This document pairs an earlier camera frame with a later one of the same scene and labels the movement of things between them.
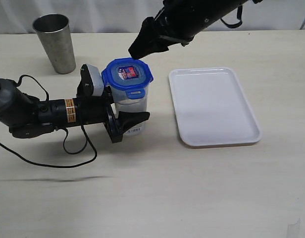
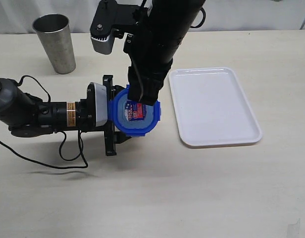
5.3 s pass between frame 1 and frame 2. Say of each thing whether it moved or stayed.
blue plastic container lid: moved
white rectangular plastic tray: stayed
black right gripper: moved
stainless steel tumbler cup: stayed
